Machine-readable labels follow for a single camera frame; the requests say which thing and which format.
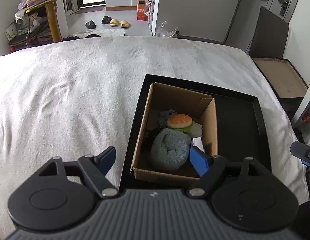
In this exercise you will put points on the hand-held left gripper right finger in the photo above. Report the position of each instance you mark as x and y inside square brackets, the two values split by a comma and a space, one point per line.
[198, 161]

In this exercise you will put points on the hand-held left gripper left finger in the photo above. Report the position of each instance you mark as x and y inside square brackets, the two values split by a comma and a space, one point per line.
[107, 158]

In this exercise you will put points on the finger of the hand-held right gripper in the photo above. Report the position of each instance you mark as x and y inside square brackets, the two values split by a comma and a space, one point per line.
[301, 152]

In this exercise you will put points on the small white packet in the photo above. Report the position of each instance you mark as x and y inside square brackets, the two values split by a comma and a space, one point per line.
[198, 143]

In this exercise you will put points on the round light blue plush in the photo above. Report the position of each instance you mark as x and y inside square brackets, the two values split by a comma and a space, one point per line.
[167, 152]

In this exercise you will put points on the burger plush toy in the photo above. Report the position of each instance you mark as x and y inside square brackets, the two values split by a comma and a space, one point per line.
[178, 121]

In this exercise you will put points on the black tray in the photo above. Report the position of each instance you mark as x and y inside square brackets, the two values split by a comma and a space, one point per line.
[240, 130]

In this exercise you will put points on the blue spotted plush toy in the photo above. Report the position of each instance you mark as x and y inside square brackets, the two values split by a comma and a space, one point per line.
[166, 113]

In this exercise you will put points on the brown cardboard box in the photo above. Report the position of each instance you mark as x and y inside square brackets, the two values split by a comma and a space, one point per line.
[175, 95]

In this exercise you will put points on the flat brown cardboard tray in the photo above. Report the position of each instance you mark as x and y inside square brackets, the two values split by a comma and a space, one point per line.
[280, 77]

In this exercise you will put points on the white floor mat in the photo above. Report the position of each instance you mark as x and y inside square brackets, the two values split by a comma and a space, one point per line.
[105, 32]

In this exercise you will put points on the clear plastic bag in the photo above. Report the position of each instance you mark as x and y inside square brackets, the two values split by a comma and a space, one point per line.
[166, 31]

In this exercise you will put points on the black slipper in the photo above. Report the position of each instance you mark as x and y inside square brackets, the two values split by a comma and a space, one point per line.
[91, 25]
[106, 20]

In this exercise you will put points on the yellow slipper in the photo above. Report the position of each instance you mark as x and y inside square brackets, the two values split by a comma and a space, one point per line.
[125, 24]
[114, 22]

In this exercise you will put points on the yellow wooden table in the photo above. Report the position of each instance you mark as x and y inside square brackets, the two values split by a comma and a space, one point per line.
[53, 22]

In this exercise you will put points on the orange carton box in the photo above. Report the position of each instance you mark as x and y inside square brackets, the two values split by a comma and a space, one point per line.
[141, 11]

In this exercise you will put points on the pile of household clutter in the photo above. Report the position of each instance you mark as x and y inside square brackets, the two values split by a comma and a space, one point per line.
[22, 22]

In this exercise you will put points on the grey wall conduit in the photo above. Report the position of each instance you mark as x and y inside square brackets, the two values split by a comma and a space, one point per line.
[233, 15]

